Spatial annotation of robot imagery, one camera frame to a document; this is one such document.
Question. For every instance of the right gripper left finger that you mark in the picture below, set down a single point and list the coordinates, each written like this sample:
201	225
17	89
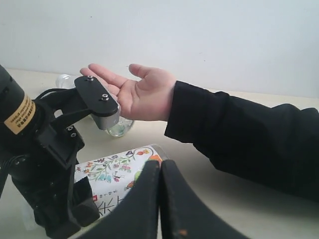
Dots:
136	216

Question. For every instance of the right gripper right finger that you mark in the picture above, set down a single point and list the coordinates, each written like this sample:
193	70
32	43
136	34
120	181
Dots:
183	215

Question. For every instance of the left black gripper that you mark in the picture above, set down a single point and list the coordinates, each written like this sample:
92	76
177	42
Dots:
38	149

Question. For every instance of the lime label clear bottle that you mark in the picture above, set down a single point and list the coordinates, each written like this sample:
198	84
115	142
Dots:
124	125

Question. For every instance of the floral label clear bottle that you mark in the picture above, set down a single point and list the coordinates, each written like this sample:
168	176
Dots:
112	177

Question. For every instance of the black sleeved forearm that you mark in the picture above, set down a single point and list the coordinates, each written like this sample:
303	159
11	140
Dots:
277	147

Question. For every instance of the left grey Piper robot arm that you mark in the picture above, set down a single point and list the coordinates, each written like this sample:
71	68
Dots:
38	150

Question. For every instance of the open palm human hand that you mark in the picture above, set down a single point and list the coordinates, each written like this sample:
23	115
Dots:
148	99

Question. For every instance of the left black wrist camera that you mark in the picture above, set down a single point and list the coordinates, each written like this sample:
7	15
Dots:
103	108

